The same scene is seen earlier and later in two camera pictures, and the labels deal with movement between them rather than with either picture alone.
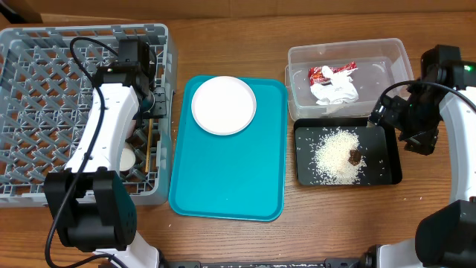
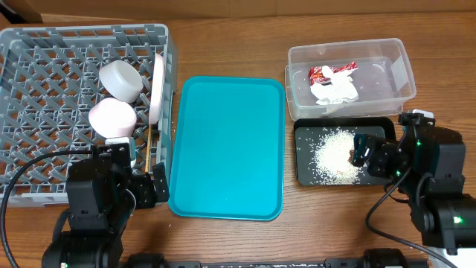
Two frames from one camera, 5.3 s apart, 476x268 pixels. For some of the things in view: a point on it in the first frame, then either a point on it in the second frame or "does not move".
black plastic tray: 346,151 does not move
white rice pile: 331,164 does not move
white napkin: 341,89 does not move
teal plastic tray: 240,176 does not move
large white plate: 224,106 to 157,91
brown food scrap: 355,157 does not move
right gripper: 419,138 to 374,157
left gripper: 161,108 to 148,197
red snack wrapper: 316,76 does not move
